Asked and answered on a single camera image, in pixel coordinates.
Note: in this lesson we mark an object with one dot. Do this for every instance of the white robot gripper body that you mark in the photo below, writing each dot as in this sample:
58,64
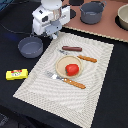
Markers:
47,22

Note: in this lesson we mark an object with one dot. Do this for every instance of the grey frying pan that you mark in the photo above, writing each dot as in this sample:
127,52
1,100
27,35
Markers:
30,47

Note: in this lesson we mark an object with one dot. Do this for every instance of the yellow butter box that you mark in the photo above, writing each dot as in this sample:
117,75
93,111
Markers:
17,74

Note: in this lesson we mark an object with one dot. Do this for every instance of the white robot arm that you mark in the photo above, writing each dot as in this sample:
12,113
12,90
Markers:
51,5

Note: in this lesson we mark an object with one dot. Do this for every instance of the brown toy sausage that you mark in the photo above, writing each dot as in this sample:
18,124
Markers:
79,49

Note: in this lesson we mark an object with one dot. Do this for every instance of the tan wooden plate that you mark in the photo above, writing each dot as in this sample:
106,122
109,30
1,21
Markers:
62,62

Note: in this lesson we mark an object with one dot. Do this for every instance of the grey cooking pot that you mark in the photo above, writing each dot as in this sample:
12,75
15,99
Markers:
91,12

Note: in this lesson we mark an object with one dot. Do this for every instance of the red toy tomato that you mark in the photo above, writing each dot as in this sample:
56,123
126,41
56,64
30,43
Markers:
72,69

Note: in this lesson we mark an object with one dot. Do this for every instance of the beige woven placemat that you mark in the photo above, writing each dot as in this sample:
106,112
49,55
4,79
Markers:
71,103

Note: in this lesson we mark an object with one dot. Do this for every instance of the beige bowl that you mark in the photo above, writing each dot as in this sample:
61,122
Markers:
123,16

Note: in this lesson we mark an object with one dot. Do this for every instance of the wooden handled fork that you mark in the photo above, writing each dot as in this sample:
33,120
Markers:
66,80

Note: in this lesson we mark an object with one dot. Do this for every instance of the wooden handled knife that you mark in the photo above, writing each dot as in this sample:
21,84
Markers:
80,56

